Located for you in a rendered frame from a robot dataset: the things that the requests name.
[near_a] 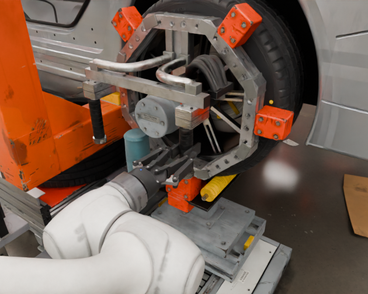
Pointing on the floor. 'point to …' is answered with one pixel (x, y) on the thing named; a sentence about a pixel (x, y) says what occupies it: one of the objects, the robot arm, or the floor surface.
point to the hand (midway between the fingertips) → (186, 150)
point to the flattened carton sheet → (363, 205)
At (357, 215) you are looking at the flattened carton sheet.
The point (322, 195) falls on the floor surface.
